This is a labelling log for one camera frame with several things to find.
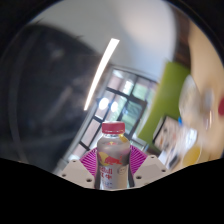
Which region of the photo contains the pale yellow mug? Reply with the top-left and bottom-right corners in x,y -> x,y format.
181,144 -> 203,168

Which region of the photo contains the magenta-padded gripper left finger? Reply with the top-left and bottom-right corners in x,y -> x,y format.
57,147 -> 100,190

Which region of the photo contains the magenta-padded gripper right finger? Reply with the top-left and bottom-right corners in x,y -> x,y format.
128,144 -> 169,190

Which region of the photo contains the large dark-framed window wall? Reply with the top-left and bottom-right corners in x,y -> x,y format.
66,66 -> 158,161

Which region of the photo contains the white bowl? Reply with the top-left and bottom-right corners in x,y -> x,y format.
178,74 -> 214,131

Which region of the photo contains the green upholstered bench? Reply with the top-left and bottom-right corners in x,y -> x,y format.
137,61 -> 191,146

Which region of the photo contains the long curved ceiling light strip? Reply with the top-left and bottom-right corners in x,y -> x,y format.
83,37 -> 121,112

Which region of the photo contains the group of pendant lamps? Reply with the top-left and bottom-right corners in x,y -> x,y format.
98,96 -> 119,113

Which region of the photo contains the black sticker-covered tablet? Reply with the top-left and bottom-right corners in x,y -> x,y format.
152,115 -> 183,158

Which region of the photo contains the red-capped clear drink bottle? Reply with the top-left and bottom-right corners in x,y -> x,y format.
93,120 -> 132,191

